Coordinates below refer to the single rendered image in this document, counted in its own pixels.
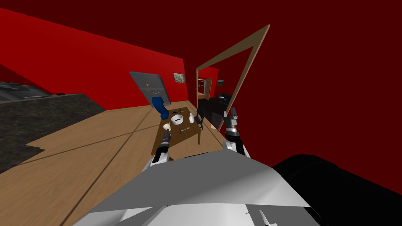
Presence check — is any blue chair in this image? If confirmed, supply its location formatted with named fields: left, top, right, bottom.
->
left=151, top=96, right=169, bottom=120

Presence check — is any brown wooden door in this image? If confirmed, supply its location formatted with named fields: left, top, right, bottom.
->
left=204, top=78, right=213, bottom=101

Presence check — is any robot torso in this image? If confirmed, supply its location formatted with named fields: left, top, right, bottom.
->
left=73, top=149, right=318, bottom=226

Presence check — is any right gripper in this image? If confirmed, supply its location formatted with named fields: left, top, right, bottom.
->
left=223, top=107, right=239, bottom=128

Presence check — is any black chair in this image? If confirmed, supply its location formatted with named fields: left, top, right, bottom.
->
left=194, top=106, right=206, bottom=130

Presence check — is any grey fridge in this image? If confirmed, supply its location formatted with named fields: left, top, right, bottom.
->
left=129, top=71, right=172, bottom=108

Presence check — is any black cabinet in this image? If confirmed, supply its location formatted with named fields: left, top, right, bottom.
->
left=197, top=93, right=234, bottom=127

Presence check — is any brown wooden table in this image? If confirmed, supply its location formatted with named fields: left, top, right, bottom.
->
left=151, top=106, right=203, bottom=157

